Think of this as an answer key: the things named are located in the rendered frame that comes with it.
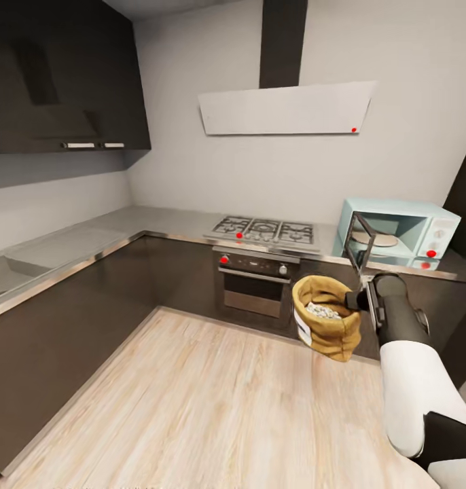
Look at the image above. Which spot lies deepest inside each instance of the microwave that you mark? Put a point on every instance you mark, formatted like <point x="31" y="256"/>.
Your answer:
<point x="402" y="227"/>

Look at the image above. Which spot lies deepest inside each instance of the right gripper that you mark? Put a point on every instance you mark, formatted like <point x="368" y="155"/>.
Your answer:
<point x="355" y="301"/>

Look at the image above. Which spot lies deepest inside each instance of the drop in sink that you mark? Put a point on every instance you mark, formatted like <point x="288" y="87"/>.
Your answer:
<point x="27" y="264"/>

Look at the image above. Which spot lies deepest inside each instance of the cabinet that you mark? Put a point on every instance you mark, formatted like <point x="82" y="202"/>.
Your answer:
<point x="69" y="78"/>

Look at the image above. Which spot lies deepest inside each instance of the oven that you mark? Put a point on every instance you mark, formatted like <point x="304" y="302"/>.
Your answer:
<point x="254" y="285"/>

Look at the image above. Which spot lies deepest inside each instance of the burner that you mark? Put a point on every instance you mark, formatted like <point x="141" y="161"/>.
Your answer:
<point x="283" y="233"/>

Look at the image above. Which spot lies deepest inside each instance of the popcorn bag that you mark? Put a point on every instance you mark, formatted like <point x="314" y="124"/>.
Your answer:
<point x="334" y="338"/>

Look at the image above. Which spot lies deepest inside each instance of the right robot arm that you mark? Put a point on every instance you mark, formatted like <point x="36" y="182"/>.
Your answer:
<point x="424" y="415"/>

